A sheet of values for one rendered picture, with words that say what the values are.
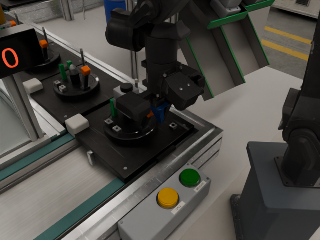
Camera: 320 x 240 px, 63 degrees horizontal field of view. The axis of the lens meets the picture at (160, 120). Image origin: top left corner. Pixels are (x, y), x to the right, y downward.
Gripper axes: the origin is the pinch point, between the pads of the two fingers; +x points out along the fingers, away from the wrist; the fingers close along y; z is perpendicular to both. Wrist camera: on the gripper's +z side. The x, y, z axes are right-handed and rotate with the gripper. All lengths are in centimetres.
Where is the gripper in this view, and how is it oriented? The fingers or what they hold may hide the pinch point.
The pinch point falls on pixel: (161, 109)
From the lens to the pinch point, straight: 54.8
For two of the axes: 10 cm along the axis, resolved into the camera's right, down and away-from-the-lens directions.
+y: 7.0, -4.6, 5.4
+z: 7.1, 4.6, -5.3
